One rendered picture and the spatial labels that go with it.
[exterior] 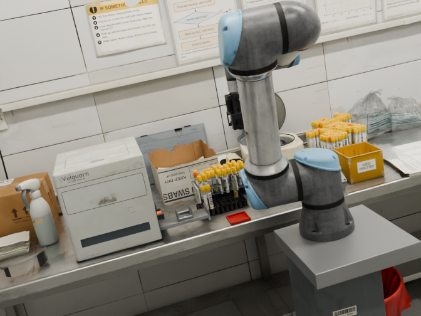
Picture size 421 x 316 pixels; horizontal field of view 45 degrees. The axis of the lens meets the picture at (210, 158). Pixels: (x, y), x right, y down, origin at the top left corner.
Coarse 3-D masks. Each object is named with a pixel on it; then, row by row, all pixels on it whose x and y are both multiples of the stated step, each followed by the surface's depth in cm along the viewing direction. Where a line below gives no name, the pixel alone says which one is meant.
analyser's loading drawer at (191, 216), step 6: (204, 204) 173; (186, 210) 173; (198, 210) 174; (204, 210) 173; (174, 216) 173; (180, 216) 172; (186, 216) 168; (192, 216) 168; (198, 216) 169; (204, 216) 169; (162, 222) 170; (168, 222) 169; (174, 222) 168; (180, 222) 167; (186, 222) 168; (162, 228) 166; (168, 228) 167
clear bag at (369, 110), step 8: (368, 96) 230; (376, 96) 230; (360, 104) 229; (368, 104) 228; (376, 104) 228; (352, 112) 231; (360, 112) 228; (368, 112) 225; (376, 112) 226; (384, 112) 231; (352, 120) 230; (360, 120) 226; (368, 120) 225; (376, 120) 226; (384, 120) 230; (368, 128) 225; (376, 128) 226; (384, 128) 229; (368, 136) 225; (376, 136) 228
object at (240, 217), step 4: (240, 212) 174; (244, 212) 173; (228, 216) 173; (232, 216) 173; (236, 216) 173; (240, 216) 172; (244, 216) 171; (248, 216) 169; (228, 220) 171; (232, 220) 170; (236, 220) 170; (240, 220) 168; (244, 220) 168; (248, 220) 168; (232, 224) 167
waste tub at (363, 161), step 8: (352, 144) 192; (360, 144) 192; (368, 144) 189; (336, 152) 188; (344, 152) 192; (352, 152) 192; (360, 152) 193; (368, 152) 180; (376, 152) 180; (344, 160) 182; (352, 160) 179; (360, 160) 179; (368, 160) 180; (376, 160) 181; (344, 168) 184; (352, 168) 180; (360, 168) 180; (368, 168) 181; (376, 168) 181; (352, 176) 180; (360, 176) 181; (368, 176) 182; (376, 176) 182
